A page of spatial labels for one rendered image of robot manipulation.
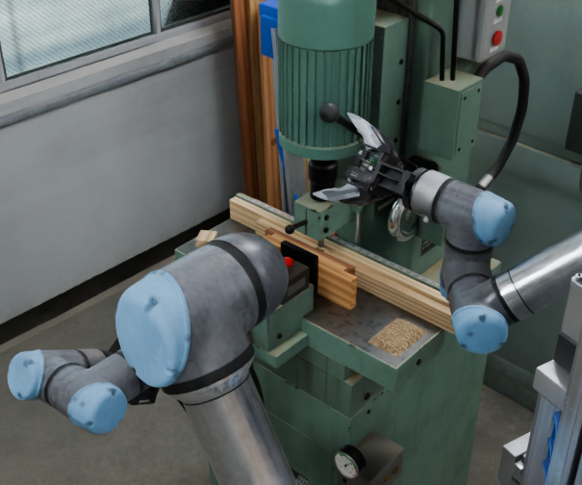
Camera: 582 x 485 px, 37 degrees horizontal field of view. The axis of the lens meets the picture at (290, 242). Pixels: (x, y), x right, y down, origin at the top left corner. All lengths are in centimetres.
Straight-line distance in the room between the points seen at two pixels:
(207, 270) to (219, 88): 243
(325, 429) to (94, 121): 156
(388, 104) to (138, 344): 91
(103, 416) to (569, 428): 66
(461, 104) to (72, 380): 89
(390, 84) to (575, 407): 90
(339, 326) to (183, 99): 173
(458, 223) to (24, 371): 69
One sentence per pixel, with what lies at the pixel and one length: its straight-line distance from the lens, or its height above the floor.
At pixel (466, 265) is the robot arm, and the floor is 120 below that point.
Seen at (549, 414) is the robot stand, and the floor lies 120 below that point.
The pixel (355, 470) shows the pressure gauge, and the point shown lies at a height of 66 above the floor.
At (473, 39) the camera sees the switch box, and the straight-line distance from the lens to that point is 180.
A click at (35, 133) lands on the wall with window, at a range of 294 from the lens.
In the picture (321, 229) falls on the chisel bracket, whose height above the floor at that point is 103.
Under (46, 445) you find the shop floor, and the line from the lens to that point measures 283.
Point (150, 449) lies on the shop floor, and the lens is 276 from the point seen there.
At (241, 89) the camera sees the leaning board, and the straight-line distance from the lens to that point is 326.
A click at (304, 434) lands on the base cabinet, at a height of 59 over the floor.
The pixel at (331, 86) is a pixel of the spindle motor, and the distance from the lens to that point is 159.
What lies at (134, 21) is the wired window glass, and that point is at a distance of 316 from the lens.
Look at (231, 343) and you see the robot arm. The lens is 99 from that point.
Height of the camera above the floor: 197
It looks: 33 degrees down
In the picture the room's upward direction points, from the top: straight up
